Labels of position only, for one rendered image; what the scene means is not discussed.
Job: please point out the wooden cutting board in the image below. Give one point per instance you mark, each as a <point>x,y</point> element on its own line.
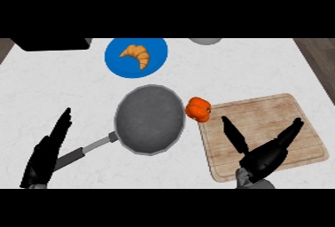
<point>265,136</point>

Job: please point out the grey frying pan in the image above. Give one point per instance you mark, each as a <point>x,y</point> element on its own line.
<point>147,119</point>

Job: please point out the grey round object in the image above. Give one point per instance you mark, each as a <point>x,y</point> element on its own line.
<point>205,41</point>

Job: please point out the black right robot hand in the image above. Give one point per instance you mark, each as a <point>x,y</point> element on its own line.
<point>262,156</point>

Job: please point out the orange squash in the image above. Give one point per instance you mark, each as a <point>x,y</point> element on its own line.
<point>197,109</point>

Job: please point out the golden croissant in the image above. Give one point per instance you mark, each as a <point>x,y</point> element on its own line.
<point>137,55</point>

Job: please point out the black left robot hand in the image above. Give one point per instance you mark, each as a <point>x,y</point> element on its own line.
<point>42,156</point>

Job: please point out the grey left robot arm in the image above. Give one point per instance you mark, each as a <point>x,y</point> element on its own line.
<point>36,186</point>

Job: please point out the blue plate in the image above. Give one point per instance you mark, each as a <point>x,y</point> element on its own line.
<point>135,58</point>

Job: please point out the black appliance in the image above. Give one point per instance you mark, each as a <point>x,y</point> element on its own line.
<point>51,43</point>

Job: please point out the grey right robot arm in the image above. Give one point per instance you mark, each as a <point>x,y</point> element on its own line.
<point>252,181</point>

